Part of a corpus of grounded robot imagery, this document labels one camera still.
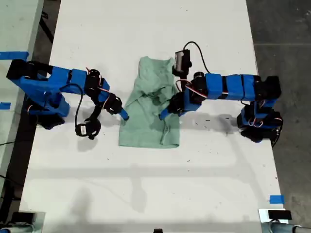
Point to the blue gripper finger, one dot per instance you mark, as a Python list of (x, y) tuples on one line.
[(125, 113), (122, 114), (164, 113)]

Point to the pale green T-shirt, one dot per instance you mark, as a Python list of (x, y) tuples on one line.
[(143, 131)]

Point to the black camera box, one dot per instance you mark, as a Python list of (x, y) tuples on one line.
[(181, 61), (82, 129)]

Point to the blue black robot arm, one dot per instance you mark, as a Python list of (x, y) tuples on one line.
[(73, 77), (233, 87)]

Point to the long blue tape strip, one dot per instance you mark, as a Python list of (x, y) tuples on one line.
[(14, 55)]

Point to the black camera stalk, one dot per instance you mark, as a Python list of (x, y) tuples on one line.
[(95, 114), (185, 78)]

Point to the square blue tape piece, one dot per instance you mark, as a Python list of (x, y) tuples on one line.
[(276, 199)]

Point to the small black box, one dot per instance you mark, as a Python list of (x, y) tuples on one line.
[(279, 214), (23, 216)]

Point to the gray metal plate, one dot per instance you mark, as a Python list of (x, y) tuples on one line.
[(40, 223)]

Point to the gray metal pipe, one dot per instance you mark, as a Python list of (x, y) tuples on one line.
[(17, 228), (279, 228)]

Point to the tiny black clip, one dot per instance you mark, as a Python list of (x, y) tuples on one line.
[(158, 231)]

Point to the pale side table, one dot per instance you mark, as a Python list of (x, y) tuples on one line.
[(14, 24)]

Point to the black metal leg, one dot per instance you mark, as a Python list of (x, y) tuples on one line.
[(47, 26)]

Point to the white metal bracket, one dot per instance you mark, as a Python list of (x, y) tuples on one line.
[(263, 216)]

